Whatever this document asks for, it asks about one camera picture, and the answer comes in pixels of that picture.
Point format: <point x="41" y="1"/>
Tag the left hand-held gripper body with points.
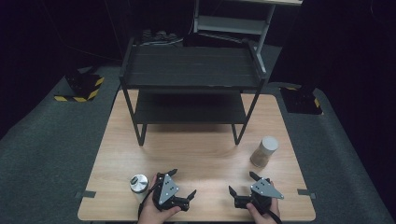
<point x="168" y="189"/>

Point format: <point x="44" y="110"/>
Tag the glass jar with metal lid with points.
<point x="139" y="184"/>

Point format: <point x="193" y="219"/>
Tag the grey tape strip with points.
<point x="306" y="193"/>
<point x="85" y="194"/>

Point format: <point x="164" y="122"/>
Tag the person's right hand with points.
<point x="260" y="217"/>

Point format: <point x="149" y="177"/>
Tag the person's left hand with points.
<point x="155" y="216"/>

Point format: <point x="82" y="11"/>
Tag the black yellow striped stand base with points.
<point x="84" y="87"/>

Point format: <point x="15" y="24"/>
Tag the black two-tier shelf rack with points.
<point x="191" y="67"/>

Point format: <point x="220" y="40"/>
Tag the brown jar with white lid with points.
<point x="264" y="151"/>

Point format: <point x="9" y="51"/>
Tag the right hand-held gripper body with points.
<point x="265" y="188"/>

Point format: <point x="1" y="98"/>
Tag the grey metal table frame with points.
<point x="232" y="25"/>

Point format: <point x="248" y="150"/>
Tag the black stand base yellow marks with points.
<point x="300" y="101"/>

